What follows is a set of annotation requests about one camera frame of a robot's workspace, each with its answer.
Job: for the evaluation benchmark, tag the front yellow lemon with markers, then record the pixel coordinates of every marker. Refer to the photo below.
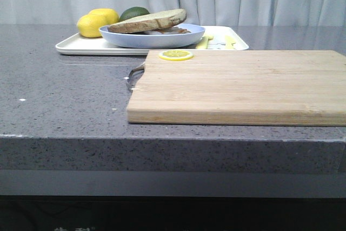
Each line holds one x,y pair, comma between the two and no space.
88,25

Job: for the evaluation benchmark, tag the green lime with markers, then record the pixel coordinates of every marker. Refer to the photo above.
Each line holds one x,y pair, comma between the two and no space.
133,12

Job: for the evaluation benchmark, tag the lemon slice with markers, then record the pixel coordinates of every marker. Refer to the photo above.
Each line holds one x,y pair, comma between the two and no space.
175,55

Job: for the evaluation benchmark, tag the white tray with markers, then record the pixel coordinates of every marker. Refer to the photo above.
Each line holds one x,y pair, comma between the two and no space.
79,45

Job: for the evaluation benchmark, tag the yellow lemon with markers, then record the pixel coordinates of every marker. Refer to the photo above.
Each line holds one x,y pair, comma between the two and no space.
110,14
88,25

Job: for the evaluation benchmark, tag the bread slice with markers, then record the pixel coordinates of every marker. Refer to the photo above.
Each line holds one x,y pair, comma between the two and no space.
159,20
181,30

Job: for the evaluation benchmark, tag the rear yellow lemon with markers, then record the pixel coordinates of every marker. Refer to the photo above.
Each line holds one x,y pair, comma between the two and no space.
110,14

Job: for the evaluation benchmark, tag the yellow plastic knife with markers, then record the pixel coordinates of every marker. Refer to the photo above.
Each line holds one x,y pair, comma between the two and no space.
229,42

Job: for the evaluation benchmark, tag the fried egg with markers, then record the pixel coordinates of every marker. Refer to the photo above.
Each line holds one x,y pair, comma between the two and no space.
169,31

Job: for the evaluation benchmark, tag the yellow plastic fork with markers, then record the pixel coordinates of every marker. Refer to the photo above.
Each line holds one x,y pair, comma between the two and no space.
203,43

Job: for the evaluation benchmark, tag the light blue plate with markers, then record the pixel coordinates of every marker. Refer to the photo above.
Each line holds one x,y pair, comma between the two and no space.
156,41

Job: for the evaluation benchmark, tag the wooden cutting board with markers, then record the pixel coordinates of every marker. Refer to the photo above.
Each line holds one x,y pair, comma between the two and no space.
253,87

